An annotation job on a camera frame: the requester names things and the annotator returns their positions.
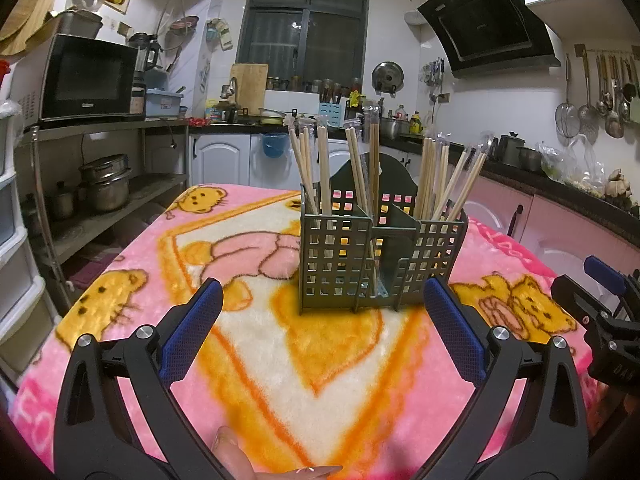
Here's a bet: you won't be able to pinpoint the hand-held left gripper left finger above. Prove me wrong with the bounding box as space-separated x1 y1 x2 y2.
54 277 224 480

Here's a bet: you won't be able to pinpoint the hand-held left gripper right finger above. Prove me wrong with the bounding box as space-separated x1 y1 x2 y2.
422 276 590 480

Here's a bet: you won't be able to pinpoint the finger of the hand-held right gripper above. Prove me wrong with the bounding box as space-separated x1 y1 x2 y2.
550 274 608 328
584 255 628 297

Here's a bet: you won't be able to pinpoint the dark green plastic utensil holder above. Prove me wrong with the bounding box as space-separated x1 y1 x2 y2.
298 157 469 313

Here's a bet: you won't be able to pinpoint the bunch of chopsticks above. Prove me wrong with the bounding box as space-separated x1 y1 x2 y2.
282 101 493 303

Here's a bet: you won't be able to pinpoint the row of hanging kitchen utensils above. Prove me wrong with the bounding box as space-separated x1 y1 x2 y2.
555 45 640 140

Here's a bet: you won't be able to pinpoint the person's left hand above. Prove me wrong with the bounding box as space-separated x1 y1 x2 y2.
210 425 343 480

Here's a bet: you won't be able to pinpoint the black kitchen countertop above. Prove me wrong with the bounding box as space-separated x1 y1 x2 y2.
187 119 640 248

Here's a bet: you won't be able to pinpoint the pile of ginger roots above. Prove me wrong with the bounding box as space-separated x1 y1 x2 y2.
602 167 640 208

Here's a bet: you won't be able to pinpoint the clear plastic bags of food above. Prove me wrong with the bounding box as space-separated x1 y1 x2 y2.
537 132 608 196

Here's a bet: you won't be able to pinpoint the pink printed bear blanket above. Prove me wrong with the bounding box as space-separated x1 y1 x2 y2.
10 182 608 480

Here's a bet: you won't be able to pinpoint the steel bowl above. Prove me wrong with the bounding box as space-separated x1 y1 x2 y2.
517 146 545 173

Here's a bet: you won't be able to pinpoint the metal shelf rack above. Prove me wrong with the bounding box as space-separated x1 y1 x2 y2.
15 117 191 291

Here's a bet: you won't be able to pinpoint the large steel kettle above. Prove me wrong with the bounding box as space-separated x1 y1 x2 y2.
495 131 526 166

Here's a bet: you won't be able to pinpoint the stacked steel pots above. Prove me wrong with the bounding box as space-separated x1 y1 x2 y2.
79 154 133 213

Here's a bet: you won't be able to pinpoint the white kitchen base cabinets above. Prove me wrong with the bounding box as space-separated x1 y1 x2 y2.
189 132 640 306

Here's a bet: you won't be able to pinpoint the small steel lidded pot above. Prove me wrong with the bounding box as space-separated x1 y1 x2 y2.
50 180 78 221

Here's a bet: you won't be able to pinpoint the white plastic drawer unit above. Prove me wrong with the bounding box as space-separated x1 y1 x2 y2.
0 105 56 376

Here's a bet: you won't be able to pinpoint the blue hanging bin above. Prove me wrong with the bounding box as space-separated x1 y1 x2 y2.
262 132 288 161

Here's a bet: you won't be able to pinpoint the steel stock pot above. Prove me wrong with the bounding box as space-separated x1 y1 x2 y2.
380 116 408 141

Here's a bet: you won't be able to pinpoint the group of condiment bottles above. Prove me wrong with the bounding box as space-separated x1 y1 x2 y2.
350 91 426 136

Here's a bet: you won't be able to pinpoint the blue plastic box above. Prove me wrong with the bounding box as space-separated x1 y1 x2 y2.
145 89 183 118

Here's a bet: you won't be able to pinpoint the metal sink faucet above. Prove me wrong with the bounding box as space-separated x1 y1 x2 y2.
220 77 240 111

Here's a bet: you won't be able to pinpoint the light blue knife block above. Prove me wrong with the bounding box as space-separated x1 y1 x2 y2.
319 101 346 128

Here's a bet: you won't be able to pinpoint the wooden cutting board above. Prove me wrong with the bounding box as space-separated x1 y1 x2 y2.
230 62 269 111

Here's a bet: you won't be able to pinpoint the hanging small kitchen tools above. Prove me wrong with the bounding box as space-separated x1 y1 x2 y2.
420 59 446 86

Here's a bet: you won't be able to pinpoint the steel pot lid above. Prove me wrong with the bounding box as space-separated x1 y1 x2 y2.
371 61 405 95

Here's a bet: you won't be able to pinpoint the row of windowsill jars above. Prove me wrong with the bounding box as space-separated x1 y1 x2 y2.
266 76 363 96

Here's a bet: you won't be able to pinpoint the black range hood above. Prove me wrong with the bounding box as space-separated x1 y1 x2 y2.
416 0 562 78

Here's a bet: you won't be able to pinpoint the black microwave oven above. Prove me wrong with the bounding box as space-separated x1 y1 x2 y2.
22 34 146 128

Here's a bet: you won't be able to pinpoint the black blender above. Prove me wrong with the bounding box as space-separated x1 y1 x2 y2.
127 32 163 86

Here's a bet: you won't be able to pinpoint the hanging scrub brushes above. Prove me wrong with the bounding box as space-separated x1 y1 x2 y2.
206 19 235 52

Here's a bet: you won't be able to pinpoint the hanging metal wok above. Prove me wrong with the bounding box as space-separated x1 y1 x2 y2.
167 15 200 36

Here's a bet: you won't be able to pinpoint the dark framed window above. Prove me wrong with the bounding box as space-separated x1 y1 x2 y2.
236 0 371 95

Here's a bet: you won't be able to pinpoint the grey cooking pot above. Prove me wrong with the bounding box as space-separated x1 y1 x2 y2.
50 10 103 41

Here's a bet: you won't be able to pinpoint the round wooden board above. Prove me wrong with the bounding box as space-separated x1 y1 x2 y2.
0 15 51 57

